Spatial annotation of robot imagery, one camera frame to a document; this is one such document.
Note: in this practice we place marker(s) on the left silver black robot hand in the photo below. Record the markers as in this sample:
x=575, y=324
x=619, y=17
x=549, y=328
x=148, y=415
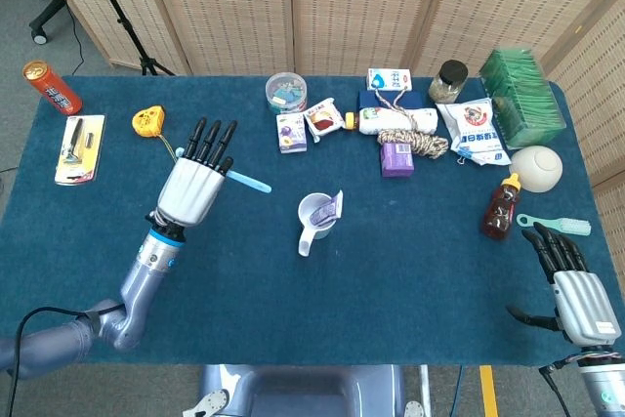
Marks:
x=190, y=187

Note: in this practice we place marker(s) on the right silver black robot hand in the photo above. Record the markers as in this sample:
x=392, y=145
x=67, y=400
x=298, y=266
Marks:
x=586, y=304

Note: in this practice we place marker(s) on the light blue toothbrush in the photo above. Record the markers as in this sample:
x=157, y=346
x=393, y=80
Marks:
x=254, y=185

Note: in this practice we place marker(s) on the purple white toothpaste tube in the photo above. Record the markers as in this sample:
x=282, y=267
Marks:
x=327, y=212

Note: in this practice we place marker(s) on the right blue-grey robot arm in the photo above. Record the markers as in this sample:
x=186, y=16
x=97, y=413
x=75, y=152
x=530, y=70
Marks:
x=603, y=387

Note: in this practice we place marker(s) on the yellow tape measure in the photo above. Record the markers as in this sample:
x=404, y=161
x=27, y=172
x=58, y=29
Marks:
x=146, y=121

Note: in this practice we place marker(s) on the teal scrub brush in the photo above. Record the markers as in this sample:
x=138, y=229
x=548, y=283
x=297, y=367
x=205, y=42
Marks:
x=571, y=226

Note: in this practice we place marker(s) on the small white purple carton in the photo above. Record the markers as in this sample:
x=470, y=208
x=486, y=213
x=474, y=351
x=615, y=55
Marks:
x=291, y=133

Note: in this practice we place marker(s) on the razor on yellow card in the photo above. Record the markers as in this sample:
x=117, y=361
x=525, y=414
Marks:
x=80, y=148

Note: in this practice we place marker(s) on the amber honey squeeze bottle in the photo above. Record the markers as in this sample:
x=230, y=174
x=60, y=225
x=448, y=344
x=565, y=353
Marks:
x=500, y=212

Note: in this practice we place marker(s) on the clear round jar of clips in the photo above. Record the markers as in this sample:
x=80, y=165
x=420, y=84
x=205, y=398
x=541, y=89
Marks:
x=285, y=92

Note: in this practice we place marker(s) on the cream upturned bowl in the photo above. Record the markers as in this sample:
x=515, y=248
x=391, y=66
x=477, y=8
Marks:
x=534, y=168

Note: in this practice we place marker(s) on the white red snack packet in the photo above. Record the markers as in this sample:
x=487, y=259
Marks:
x=322, y=119

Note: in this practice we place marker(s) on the red drink can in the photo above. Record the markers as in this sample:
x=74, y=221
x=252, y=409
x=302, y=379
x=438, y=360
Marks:
x=54, y=90

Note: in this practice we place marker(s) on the blue table cloth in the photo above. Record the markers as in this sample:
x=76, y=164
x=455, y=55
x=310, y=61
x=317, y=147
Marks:
x=342, y=300

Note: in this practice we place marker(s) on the black tripod stand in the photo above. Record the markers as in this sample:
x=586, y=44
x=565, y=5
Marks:
x=117, y=12

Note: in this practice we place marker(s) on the small binder clip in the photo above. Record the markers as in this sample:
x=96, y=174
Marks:
x=461, y=159

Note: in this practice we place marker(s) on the dark blue flat box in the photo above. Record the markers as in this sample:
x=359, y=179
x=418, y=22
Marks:
x=368, y=98

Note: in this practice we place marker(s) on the white bag blue print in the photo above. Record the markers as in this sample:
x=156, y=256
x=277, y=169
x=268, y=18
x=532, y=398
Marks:
x=476, y=129

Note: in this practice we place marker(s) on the purple wrapped box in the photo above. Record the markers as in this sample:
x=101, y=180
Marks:
x=396, y=160

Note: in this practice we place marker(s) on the yellow capped white label bottle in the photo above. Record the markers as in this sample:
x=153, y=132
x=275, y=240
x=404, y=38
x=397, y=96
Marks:
x=390, y=119

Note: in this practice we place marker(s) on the clear box green packets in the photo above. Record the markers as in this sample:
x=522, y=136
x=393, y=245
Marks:
x=522, y=99

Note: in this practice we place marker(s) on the white blue milk carton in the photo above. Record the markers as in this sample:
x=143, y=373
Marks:
x=390, y=79

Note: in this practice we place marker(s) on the blue-grey robot torso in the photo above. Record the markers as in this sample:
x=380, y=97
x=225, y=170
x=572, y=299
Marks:
x=303, y=392

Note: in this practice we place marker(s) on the glass jar black lid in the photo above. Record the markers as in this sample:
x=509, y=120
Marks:
x=446, y=87

